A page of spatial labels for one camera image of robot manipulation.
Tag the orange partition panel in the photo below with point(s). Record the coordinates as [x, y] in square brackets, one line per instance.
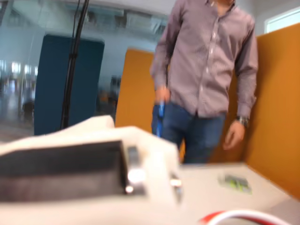
[279, 105]
[136, 93]

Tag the black stand pole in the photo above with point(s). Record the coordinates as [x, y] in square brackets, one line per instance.
[71, 70]

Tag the person's right hand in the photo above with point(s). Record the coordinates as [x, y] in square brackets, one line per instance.
[162, 95]

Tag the silver wristwatch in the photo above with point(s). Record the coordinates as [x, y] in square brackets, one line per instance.
[243, 120]

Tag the small green grey packet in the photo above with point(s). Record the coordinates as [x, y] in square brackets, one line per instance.
[235, 184]

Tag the dark blue partition panel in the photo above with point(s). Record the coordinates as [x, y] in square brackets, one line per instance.
[68, 82]

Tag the bright window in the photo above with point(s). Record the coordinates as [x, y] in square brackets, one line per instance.
[284, 21]

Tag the person's left hand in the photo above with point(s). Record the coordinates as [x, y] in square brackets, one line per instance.
[234, 136]

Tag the person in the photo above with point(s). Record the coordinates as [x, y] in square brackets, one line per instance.
[201, 58]

